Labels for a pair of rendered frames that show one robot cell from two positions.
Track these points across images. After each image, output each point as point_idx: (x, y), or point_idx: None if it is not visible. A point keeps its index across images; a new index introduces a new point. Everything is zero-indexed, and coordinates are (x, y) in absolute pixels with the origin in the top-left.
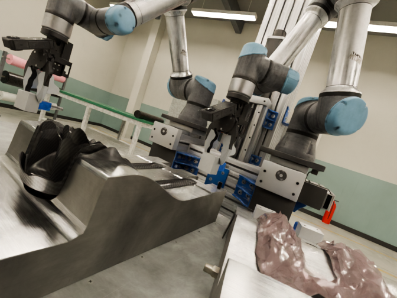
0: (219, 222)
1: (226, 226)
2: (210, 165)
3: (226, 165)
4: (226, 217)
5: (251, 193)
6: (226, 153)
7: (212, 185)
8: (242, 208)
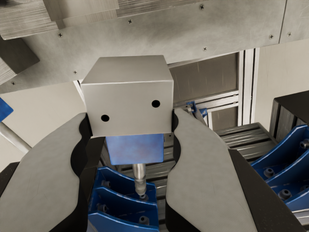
0: (46, 34)
1: (29, 37)
2: (105, 66)
3: (136, 181)
4: (69, 79)
5: (93, 192)
6: (42, 139)
7: (31, 4)
8: (3, 78)
